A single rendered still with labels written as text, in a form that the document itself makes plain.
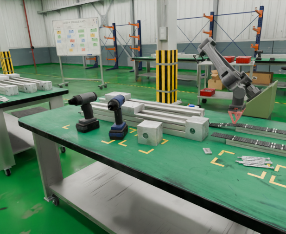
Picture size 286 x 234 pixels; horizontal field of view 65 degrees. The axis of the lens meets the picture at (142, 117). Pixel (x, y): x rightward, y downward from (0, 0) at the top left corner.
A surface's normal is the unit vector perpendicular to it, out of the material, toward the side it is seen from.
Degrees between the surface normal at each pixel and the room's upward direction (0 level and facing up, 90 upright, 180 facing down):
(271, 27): 90
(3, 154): 90
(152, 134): 90
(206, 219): 0
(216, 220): 0
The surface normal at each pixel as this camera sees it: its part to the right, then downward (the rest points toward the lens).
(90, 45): -0.33, 0.31
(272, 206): -0.04, -0.95
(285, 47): -0.63, 0.26
